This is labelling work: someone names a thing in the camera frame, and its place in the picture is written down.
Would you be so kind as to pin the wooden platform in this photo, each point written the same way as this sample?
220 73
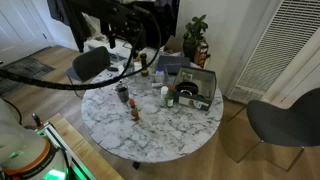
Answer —
83 150

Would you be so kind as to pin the transparent container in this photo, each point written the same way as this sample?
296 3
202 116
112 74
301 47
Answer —
141 83

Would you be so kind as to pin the grey patterned rug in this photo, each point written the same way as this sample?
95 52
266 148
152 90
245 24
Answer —
23 71

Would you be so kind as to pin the dark blue notebook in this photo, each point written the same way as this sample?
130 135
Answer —
173 61

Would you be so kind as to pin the dark hanging clothes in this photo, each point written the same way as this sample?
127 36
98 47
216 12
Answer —
75 26

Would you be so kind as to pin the black remote control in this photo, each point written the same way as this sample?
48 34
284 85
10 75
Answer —
112 69

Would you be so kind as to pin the black rod with red tip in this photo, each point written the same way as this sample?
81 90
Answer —
36 120

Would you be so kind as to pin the black table pedestal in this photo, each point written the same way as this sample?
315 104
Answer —
136 165

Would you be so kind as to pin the white low cabinet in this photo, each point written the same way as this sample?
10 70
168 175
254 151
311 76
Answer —
96 45

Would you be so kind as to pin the dark chair with thin legs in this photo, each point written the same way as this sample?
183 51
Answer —
90 63
286 123

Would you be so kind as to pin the dark cup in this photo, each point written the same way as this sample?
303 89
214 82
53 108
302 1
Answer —
122 94

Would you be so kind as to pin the clear container with blue lid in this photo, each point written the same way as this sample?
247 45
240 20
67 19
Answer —
160 76

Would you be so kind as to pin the small white tube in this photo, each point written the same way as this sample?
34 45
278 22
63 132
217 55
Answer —
157 85

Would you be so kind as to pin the black bowl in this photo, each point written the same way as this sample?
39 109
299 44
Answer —
186 88

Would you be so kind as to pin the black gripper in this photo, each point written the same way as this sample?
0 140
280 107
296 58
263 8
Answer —
123 23

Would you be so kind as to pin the green potted plant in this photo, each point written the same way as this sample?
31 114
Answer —
195 31

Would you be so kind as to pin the brown cardboard box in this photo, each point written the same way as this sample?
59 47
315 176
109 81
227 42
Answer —
173 45

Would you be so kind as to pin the open grey cardboard box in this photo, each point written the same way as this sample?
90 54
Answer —
200 83

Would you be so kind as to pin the white wall heater grille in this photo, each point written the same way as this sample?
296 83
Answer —
283 43

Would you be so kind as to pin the small white cup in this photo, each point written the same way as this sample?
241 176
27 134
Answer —
164 93

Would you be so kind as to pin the transparent bottle with red lid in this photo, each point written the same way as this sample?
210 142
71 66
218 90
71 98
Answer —
134 111

